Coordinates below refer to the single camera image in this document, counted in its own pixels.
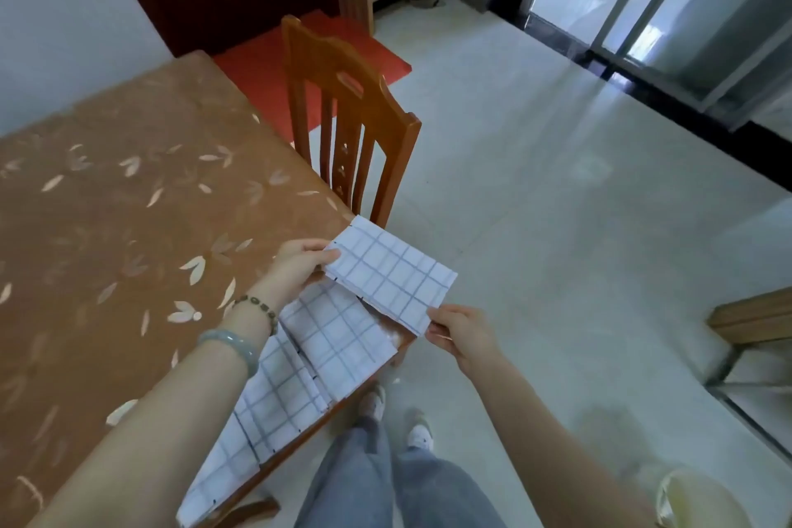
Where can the wooden dining table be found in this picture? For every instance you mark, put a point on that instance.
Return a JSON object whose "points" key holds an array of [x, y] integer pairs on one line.
{"points": [[291, 444]]}

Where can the person's left hand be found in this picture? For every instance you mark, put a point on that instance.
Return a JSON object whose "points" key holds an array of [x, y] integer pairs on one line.
{"points": [[297, 268]]}

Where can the person's right forearm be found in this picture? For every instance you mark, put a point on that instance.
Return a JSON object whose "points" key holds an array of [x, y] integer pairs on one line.
{"points": [[557, 459]]}

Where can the grey slipper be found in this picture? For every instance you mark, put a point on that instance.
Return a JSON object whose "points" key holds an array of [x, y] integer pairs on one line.
{"points": [[427, 1]]}

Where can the gold lattice wooden partition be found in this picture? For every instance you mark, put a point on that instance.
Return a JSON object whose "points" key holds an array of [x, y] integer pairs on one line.
{"points": [[755, 317]]}

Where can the person's white shoe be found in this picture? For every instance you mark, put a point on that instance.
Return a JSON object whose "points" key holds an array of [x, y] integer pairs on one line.
{"points": [[419, 435], [373, 404]]}

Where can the person's right white shoe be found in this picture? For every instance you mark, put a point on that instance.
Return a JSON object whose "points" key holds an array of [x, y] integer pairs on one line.
{"points": [[419, 435]]}

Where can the red floor mat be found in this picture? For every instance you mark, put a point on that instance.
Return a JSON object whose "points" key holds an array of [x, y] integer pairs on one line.
{"points": [[266, 70]]}

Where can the large grid cloth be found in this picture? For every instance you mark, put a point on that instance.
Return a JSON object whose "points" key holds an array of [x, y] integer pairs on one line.
{"points": [[390, 274]]}

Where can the checked placemat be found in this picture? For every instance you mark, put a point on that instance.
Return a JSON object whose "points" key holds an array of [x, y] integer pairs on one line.
{"points": [[284, 397]]}

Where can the floral brown table cover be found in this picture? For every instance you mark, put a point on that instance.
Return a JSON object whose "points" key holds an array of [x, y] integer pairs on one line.
{"points": [[124, 237]]}

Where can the person's left forearm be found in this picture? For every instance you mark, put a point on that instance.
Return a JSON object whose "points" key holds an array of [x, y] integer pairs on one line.
{"points": [[142, 453]]}

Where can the pale green jade bangle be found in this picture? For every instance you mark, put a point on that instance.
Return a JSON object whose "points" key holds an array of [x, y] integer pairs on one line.
{"points": [[238, 345]]}

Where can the person's grey trousers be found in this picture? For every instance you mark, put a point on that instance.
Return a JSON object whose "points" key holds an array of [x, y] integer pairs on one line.
{"points": [[346, 484]]}

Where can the chrome metal frame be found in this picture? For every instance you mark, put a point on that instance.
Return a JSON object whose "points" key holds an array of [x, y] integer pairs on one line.
{"points": [[755, 385]]}

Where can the cream waste bin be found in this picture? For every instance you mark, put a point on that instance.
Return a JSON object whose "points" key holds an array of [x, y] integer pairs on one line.
{"points": [[699, 503]]}

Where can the person's right hand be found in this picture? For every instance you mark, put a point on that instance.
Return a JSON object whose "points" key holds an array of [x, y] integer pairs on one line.
{"points": [[467, 339]]}

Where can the person's left white shoe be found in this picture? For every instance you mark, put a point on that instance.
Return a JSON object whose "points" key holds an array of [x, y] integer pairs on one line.
{"points": [[373, 404]]}

